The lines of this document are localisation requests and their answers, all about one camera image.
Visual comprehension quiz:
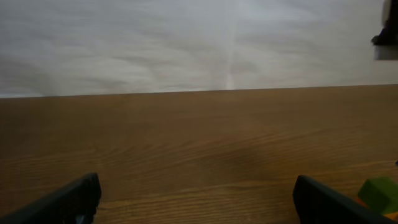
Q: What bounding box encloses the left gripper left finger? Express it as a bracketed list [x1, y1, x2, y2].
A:
[0, 172, 103, 224]

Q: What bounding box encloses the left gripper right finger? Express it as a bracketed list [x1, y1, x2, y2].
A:
[292, 174, 398, 224]

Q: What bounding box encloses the orange cube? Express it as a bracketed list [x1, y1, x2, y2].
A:
[356, 197, 398, 222]

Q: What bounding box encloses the green cube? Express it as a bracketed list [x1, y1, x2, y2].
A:
[357, 176, 398, 215]

